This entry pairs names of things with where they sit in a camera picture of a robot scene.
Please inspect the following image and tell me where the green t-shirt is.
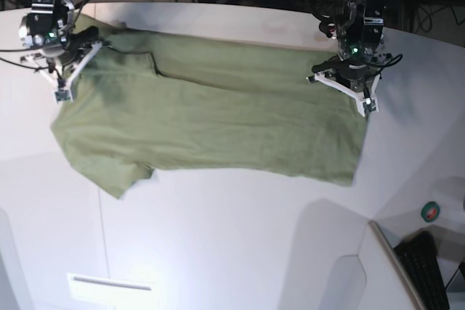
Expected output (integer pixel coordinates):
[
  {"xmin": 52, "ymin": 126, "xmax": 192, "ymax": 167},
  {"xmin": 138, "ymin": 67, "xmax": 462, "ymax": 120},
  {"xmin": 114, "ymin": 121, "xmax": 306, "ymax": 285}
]
[{"xmin": 51, "ymin": 16, "xmax": 367, "ymax": 198}]

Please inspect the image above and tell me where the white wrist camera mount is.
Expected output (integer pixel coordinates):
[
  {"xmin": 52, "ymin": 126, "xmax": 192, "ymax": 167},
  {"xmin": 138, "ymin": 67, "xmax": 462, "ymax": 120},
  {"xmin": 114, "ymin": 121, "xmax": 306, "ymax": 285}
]
[
  {"xmin": 307, "ymin": 70, "xmax": 381, "ymax": 117},
  {"xmin": 20, "ymin": 41, "xmax": 103, "ymax": 104}
]

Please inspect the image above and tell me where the black keyboard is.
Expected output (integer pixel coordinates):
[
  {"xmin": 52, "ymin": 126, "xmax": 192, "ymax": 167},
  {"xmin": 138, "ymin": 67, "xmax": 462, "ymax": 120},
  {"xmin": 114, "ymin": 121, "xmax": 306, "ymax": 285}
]
[{"xmin": 395, "ymin": 230, "xmax": 450, "ymax": 310}]

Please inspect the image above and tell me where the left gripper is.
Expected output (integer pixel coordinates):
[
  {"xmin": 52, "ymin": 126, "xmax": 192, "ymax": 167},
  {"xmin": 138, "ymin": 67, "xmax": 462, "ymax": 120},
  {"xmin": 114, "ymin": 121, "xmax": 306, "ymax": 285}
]
[{"xmin": 312, "ymin": 53, "xmax": 392, "ymax": 92}]

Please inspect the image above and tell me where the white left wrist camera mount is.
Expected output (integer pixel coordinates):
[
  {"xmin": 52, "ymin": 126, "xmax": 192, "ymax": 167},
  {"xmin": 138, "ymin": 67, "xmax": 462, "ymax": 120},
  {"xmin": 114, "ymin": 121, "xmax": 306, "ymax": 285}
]
[{"xmin": 307, "ymin": 70, "xmax": 381, "ymax": 117}]

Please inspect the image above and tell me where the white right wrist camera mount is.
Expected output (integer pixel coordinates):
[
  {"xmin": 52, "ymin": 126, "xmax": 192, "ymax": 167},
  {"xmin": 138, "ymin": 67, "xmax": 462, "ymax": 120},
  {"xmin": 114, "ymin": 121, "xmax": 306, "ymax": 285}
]
[{"xmin": 20, "ymin": 41, "xmax": 103, "ymax": 104}]

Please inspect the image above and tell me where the green tape roll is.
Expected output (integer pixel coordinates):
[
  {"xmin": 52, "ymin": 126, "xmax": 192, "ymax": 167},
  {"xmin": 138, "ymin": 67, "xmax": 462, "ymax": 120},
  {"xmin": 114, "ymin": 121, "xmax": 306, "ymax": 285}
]
[{"xmin": 421, "ymin": 201, "xmax": 440, "ymax": 223}]

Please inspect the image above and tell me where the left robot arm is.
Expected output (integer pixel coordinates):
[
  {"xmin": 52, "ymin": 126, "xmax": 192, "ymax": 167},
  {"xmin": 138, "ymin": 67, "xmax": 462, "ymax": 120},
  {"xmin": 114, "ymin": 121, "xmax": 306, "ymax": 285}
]
[{"xmin": 312, "ymin": 0, "xmax": 394, "ymax": 92}]

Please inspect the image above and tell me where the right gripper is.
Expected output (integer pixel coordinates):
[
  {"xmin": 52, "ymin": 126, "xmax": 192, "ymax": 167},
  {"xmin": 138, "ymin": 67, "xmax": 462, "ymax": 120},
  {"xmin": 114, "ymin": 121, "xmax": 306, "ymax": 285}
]
[{"xmin": 18, "ymin": 13, "xmax": 99, "ymax": 56}]

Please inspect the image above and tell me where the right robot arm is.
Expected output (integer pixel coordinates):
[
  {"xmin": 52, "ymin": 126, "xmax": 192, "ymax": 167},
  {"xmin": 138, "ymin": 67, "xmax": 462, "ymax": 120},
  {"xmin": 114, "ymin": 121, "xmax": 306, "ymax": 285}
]
[{"xmin": 19, "ymin": 0, "xmax": 100, "ymax": 70}]

